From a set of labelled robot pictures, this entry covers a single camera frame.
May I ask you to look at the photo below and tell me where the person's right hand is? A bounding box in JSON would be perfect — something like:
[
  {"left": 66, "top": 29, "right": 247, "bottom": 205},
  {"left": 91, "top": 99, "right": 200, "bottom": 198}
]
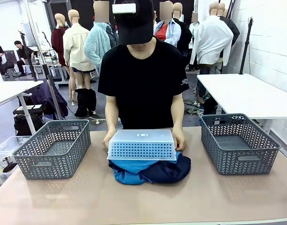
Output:
[{"left": 102, "top": 130, "right": 116, "bottom": 150}]

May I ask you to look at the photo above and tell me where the person's left hand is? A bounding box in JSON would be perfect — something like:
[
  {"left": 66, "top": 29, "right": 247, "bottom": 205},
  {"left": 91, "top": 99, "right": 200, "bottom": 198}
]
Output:
[{"left": 172, "top": 127, "right": 186, "bottom": 151}]

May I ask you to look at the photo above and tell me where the navy blue garment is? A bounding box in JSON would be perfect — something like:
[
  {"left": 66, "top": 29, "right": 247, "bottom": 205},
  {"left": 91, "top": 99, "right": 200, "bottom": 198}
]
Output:
[{"left": 108, "top": 154, "right": 192, "bottom": 184}]

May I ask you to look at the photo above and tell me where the translucent white perforated bin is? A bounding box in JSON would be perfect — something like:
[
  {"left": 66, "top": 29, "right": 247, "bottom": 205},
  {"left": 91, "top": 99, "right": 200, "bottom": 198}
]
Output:
[{"left": 107, "top": 128, "right": 177, "bottom": 161}]

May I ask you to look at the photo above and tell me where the bright blue terry top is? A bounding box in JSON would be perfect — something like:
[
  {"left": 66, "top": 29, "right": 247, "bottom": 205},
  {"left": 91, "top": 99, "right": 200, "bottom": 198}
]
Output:
[{"left": 111, "top": 151, "right": 183, "bottom": 175}]

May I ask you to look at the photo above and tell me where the person's left forearm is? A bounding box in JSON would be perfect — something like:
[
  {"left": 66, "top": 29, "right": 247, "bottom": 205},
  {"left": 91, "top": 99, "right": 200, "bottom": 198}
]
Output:
[{"left": 172, "top": 93, "right": 185, "bottom": 132}]

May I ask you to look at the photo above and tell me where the person's right forearm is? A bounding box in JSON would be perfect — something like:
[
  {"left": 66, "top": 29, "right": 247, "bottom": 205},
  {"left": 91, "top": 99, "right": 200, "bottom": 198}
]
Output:
[{"left": 105, "top": 96, "right": 120, "bottom": 139}]

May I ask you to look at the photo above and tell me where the black fuzzy boot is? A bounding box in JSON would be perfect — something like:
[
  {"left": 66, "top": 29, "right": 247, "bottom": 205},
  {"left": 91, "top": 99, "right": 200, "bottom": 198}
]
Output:
[
  {"left": 74, "top": 88, "right": 89, "bottom": 118},
  {"left": 87, "top": 88, "right": 97, "bottom": 115}
]

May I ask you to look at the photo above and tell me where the grey woven-pattern plastic basket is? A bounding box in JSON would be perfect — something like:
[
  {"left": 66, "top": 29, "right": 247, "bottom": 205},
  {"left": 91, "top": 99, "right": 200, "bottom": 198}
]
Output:
[
  {"left": 200, "top": 113, "right": 281, "bottom": 176},
  {"left": 12, "top": 119, "right": 91, "bottom": 180}
]

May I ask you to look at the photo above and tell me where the person in black t-shirt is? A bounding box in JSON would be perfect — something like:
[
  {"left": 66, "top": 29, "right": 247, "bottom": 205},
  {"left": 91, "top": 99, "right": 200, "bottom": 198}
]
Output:
[{"left": 97, "top": 37, "right": 190, "bottom": 131}]

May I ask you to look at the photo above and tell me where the silver light stand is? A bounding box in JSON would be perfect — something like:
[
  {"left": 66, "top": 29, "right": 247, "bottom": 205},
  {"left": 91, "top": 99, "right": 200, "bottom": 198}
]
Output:
[{"left": 23, "top": 0, "right": 64, "bottom": 120}]

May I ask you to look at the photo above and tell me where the dark purple cloth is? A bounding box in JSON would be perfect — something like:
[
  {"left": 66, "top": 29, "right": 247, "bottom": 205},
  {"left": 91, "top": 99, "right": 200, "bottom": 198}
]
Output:
[{"left": 28, "top": 79, "right": 69, "bottom": 120}]

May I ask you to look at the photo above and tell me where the white rectangular table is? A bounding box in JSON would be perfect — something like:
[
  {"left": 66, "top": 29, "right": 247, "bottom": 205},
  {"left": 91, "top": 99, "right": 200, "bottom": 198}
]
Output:
[
  {"left": 0, "top": 80, "right": 44, "bottom": 135},
  {"left": 196, "top": 73, "right": 287, "bottom": 134}
]

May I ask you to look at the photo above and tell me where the black bag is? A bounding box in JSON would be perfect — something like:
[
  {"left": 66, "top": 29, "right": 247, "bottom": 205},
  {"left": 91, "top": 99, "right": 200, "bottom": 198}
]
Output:
[{"left": 14, "top": 113, "right": 44, "bottom": 136}]

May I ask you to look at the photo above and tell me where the flat white notebook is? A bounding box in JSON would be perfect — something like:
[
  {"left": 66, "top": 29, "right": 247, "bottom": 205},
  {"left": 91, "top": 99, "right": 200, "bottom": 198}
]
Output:
[{"left": 16, "top": 105, "right": 43, "bottom": 111}]

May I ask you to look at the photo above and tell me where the mannequin in light-blue fleece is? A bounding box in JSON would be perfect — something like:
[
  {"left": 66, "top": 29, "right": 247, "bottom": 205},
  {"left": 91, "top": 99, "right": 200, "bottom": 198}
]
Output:
[{"left": 84, "top": 0, "right": 118, "bottom": 75}]

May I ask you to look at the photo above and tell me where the cluttered background workbench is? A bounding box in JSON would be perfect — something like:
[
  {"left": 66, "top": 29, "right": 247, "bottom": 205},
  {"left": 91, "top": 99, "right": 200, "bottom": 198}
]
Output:
[{"left": 28, "top": 45, "right": 69, "bottom": 84}]

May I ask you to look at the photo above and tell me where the mannequin in cream jacket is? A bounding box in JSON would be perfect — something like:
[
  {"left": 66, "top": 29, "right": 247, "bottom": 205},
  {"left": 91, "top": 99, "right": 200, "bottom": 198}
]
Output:
[{"left": 63, "top": 9, "right": 97, "bottom": 106}]

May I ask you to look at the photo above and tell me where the clear plastic storage bin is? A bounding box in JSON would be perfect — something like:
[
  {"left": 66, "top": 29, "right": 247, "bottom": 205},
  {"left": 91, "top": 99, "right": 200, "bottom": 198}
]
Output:
[
  {"left": 0, "top": 135, "right": 31, "bottom": 162},
  {"left": 0, "top": 153, "right": 19, "bottom": 186}
]

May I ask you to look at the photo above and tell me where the mannequin in dark grey vest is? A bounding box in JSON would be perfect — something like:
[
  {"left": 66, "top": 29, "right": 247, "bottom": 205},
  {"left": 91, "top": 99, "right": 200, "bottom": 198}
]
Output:
[{"left": 106, "top": 23, "right": 119, "bottom": 49}]

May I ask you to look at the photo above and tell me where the mannequin in white shirt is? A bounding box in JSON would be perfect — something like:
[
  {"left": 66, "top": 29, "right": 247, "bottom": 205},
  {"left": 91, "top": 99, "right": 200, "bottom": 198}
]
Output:
[{"left": 189, "top": 1, "right": 234, "bottom": 75}]

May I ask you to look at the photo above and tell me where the mannequin in black jacket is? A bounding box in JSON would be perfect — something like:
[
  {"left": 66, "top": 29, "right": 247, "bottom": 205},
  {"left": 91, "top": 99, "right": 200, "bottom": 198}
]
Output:
[{"left": 172, "top": 2, "right": 193, "bottom": 71}]

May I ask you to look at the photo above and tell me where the mannequin in pale blue shirt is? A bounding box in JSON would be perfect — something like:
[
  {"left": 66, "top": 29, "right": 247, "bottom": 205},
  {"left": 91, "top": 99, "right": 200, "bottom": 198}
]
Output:
[{"left": 154, "top": 1, "right": 182, "bottom": 47}]

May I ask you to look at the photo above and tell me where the mannequin in maroon garment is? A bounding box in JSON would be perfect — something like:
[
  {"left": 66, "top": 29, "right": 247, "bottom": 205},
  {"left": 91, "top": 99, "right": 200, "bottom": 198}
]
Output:
[{"left": 51, "top": 13, "right": 69, "bottom": 68}]

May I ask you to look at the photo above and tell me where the black baseball cap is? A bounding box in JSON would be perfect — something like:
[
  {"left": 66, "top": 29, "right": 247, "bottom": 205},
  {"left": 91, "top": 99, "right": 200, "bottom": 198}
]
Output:
[{"left": 114, "top": 0, "right": 155, "bottom": 45}]

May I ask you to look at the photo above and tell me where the small mannequin in white top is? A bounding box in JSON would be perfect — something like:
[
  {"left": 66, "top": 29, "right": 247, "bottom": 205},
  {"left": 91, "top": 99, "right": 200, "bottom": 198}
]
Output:
[{"left": 189, "top": 13, "right": 200, "bottom": 71}]

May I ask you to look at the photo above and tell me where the black tripod stand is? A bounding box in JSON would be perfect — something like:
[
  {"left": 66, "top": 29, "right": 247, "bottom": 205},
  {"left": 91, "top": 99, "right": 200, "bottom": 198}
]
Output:
[{"left": 239, "top": 16, "right": 254, "bottom": 75}]

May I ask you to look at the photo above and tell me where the thin black stand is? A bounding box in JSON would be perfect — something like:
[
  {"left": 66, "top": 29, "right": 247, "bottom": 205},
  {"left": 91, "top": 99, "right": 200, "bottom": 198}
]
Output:
[{"left": 18, "top": 30, "right": 38, "bottom": 82}]

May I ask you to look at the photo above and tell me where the black stool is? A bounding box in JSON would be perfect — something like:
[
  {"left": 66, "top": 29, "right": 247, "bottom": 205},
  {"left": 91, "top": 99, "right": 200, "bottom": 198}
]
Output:
[{"left": 2, "top": 62, "right": 20, "bottom": 82}]

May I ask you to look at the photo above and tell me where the seated person in black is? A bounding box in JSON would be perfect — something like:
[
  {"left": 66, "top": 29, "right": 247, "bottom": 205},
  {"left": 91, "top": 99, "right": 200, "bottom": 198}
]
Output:
[{"left": 14, "top": 40, "right": 35, "bottom": 76}]

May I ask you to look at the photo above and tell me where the mannequin in black coat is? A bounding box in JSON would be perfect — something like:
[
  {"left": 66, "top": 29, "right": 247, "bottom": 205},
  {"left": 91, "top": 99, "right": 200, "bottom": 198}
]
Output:
[{"left": 217, "top": 2, "right": 241, "bottom": 47}]

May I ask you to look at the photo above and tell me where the white head-mounted device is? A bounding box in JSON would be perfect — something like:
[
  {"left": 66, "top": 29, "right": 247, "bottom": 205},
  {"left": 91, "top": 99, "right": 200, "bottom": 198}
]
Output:
[{"left": 112, "top": 2, "right": 136, "bottom": 14}]

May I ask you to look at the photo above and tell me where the tangled cables and power strip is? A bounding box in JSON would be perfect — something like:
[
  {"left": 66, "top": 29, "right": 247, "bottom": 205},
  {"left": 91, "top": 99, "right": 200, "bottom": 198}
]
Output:
[{"left": 184, "top": 99, "right": 205, "bottom": 118}]

